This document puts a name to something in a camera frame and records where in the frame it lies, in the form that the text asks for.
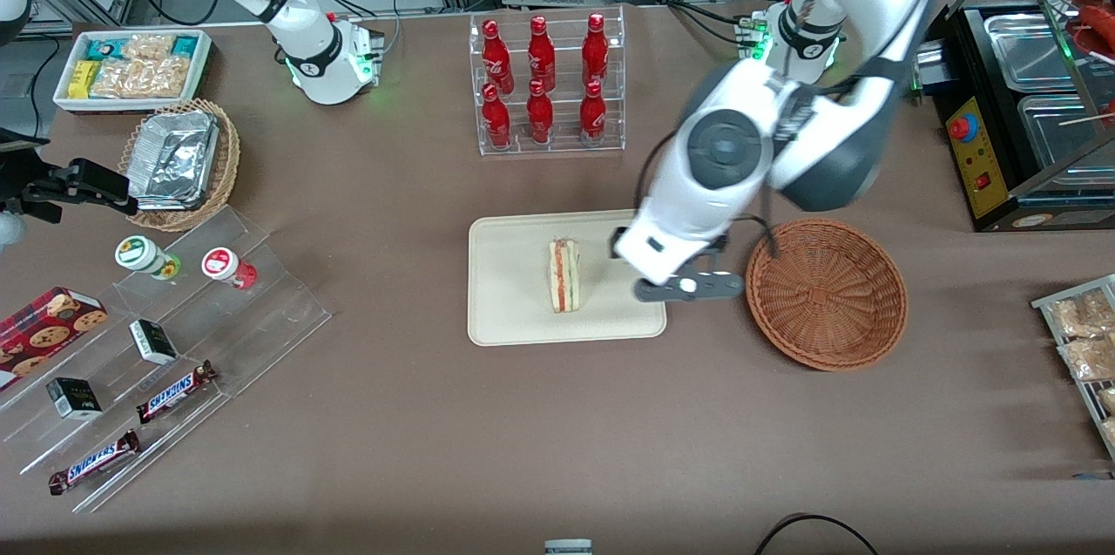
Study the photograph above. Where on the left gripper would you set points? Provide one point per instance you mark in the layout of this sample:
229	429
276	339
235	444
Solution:
617	236

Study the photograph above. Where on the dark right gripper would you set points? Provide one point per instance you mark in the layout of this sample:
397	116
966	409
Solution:
54	185

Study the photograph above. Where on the triangle sandwich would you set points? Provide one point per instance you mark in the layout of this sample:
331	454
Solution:
564	276

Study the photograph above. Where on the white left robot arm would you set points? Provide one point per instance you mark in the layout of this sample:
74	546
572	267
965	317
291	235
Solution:
723	145

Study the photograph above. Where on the beige plastic tray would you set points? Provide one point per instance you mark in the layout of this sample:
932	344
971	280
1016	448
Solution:
514	276

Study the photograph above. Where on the oval light wicker basket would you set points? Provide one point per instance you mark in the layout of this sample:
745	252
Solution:
228	163

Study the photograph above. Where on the round brown wicker basket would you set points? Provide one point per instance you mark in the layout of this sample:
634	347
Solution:
827	294

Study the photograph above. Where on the green lid white cup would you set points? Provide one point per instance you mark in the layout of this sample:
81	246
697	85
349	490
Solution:
139	253

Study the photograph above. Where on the silver foil container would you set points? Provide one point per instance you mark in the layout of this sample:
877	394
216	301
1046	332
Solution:
174	159

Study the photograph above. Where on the clear acrylic bottle rack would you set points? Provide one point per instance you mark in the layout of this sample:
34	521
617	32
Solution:
562	145

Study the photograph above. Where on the yellow snack packet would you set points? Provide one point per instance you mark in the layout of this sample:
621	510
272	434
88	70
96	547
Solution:
82	79

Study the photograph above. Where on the red cola bottle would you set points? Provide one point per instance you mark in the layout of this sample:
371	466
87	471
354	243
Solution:
496	58
539	116
595	51
592	114
541	57
496	119

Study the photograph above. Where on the large clear cracker bag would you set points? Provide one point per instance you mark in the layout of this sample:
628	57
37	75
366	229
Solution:
139	79

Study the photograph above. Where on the red cookie box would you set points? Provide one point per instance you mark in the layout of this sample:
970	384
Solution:
43	333

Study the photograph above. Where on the teal snack packet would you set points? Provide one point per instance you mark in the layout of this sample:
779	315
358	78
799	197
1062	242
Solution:
185	44
103	48

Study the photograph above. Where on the small clear cracker bag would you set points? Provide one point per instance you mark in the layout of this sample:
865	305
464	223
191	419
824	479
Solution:
150	46

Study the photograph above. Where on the red lid white cup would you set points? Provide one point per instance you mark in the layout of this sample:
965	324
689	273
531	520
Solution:
222	265

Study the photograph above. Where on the small black box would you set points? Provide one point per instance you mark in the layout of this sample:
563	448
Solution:
153	341
74	398

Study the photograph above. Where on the white rectangular snack bin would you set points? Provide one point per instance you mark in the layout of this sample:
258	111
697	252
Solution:
202	67

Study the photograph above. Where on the snickers chocolate bar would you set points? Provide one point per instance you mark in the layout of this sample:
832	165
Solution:
174	392
94	463

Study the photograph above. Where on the clear acrylic stepped display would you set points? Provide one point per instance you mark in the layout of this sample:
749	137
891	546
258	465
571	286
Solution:
261	320

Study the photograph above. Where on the grey device edge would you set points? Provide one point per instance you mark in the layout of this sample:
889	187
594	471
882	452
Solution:
568	547

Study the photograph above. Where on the black food warmer cabinet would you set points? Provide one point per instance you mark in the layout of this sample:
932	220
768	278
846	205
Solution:
980	154

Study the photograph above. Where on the steel warmer pan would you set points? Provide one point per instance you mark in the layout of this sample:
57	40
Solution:
1032	54
1054	137

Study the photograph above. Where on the clear bag of pastries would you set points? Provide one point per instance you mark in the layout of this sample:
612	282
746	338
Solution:
1108	398
1110	429
1089	359
1084	315

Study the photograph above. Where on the red sausage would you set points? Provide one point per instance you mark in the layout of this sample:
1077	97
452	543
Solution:
1099	19

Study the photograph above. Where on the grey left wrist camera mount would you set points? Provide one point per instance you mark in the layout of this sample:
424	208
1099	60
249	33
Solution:
688	287

